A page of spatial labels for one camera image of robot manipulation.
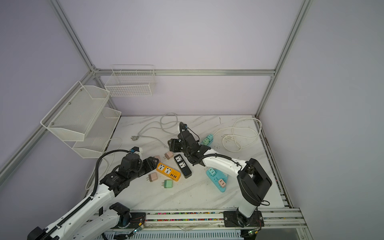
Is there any green adapter far strip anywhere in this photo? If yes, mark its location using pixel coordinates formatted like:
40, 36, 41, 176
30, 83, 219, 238
202, 138, 210, 146

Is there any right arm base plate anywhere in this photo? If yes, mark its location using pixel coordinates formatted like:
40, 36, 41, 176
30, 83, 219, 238
223, 211, 265, 228

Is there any white wire basket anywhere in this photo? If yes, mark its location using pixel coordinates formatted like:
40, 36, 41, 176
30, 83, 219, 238
105, 65, 157, 97

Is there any aluminium frame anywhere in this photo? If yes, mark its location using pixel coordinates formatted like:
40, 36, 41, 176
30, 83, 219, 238
1, 1, 313, 190

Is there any green adapter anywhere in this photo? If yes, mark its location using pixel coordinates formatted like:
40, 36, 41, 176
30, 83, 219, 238
162, 180, 174, 189

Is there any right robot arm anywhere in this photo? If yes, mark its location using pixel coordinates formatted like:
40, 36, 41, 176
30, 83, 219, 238
168, 122, 273, 227

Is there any teal adapter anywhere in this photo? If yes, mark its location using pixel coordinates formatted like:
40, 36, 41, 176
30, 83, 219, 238
208, 168, 216, 177

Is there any white mesh two-tier shelf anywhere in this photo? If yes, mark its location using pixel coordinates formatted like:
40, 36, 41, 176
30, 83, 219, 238
41, 82, 121, 159

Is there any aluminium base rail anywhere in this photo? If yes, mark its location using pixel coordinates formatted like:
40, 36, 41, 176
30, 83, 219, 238
86, 207, 314, 240

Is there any teal power strip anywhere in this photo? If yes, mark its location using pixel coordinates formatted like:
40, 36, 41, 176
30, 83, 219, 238
206, 168, 228, 193

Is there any white coiled cable right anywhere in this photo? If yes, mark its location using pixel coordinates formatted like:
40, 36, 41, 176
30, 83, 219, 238
212, 117, 263, 153

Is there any grey cable with plug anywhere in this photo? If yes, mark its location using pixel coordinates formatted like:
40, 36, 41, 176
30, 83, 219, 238
130, 112, 181, 149

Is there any blue power strip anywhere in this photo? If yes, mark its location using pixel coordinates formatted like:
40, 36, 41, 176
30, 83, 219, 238
201, 138, 213, 147

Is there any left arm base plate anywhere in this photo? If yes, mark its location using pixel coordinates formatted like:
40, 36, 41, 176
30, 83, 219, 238
112, 212, 146, 229

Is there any teal adapter strip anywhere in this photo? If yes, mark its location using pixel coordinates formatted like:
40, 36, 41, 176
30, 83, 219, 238
207, 134, 214, 142

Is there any black power strip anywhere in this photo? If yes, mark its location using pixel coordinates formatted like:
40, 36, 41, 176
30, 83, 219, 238
174, 155, 192, 179

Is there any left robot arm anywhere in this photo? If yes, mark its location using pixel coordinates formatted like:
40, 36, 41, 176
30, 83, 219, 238
27, 147, 160, 240

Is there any orange power strip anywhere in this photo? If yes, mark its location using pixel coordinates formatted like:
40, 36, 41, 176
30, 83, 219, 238
156, 163, 181, 182

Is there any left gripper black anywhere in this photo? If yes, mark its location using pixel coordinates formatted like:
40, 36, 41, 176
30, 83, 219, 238
129, 156, 159, 182

